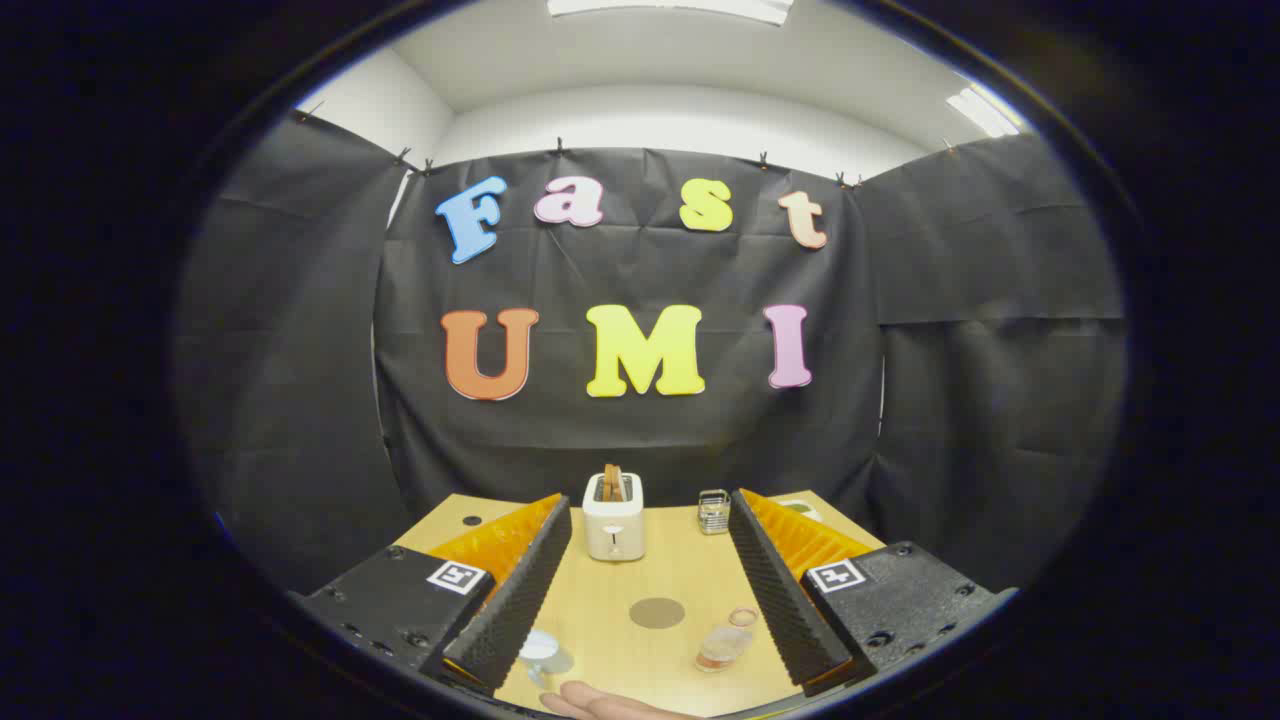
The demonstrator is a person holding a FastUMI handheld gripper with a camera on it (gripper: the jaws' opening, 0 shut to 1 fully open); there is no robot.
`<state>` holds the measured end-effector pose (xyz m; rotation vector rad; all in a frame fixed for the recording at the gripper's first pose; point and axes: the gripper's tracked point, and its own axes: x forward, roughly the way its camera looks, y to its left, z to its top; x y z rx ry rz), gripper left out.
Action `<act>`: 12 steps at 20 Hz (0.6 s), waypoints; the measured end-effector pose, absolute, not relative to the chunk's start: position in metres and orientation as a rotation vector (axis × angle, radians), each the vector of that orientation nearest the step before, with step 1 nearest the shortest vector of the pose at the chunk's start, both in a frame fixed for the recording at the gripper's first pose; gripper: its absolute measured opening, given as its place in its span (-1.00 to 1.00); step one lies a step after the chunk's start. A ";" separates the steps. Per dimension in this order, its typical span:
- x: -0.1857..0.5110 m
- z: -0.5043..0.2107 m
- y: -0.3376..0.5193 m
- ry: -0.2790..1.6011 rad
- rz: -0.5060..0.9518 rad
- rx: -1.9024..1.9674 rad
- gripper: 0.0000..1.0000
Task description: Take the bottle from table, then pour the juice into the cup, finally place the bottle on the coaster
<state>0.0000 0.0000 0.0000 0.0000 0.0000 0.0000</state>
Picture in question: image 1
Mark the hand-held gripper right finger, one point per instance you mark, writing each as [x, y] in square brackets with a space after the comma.
[775, 590]

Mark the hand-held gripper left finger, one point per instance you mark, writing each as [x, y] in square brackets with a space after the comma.
[520, 600]

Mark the white cup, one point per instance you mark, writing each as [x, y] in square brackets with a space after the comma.
[543, 650]

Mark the clear plastic juice bottle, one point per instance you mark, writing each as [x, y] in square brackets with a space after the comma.
[722, 648]

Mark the round brown coaster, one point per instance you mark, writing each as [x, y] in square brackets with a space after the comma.
[657, 613]

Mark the white divided dish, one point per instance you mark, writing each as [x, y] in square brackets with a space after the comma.
[802, 509]

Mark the white toaster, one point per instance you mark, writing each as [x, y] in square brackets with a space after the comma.
[613, 530]

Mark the wooden table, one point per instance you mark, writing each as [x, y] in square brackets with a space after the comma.
[640, 580]

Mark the toast slice in toaster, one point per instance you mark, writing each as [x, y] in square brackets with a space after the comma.
[612, 482]

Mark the small ceiling light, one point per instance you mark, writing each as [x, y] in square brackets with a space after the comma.
[983, 112]

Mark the long ceiling light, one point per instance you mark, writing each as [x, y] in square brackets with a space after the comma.
[670, 8]

